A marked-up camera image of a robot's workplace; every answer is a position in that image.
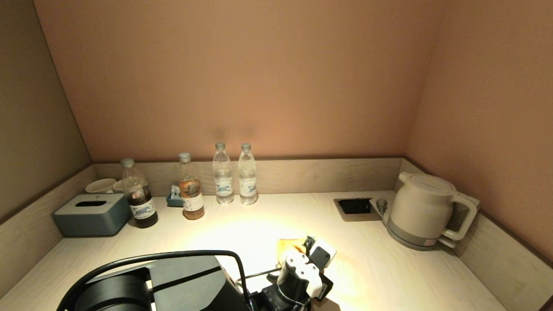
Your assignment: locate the orange microfibre cloth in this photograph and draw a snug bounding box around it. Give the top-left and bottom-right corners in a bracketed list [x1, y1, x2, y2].
[276, 238, 311, 260]

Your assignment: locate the recessed black power socket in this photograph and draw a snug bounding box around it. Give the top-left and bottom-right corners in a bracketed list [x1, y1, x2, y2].
[333, 198, 381, 222]

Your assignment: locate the clear water bottle blue label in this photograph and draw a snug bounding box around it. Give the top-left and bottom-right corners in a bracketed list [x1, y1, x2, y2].
[238, 143, 258, 205]
[213, 142, 235, 205]

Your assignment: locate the grey kettle base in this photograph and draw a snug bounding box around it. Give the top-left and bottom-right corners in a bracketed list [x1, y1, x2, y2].
[385, 222, 457, 252]

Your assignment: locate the plastic bottle amber liquid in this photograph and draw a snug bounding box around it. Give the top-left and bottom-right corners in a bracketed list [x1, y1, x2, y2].
[178, 152, 205, 220]

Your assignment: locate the white electric kettle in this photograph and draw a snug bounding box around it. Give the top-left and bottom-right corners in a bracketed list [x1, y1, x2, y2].
[388, 172, 477, 243]

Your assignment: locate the plastic bottle dark liquid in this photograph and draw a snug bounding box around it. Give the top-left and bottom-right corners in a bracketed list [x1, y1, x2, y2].
[121, 158, 159, 228]

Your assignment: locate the blue-grey tissue box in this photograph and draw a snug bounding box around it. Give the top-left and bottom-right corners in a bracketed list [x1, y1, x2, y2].
[53, 194, 132, 237]

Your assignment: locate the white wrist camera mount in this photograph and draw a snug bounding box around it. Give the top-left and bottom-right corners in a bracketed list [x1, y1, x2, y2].
[279, 250, 324, 299]

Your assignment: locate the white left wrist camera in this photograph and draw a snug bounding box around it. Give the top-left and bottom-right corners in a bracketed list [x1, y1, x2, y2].
[309, 240, 337, 269]

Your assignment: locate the grey plug with cable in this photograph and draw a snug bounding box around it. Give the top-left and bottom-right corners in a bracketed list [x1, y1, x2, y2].
[376, 198, 391, 227]

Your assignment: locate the thin black cable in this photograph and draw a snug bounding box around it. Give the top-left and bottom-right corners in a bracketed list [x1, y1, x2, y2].
[56, 250, 251, 311]

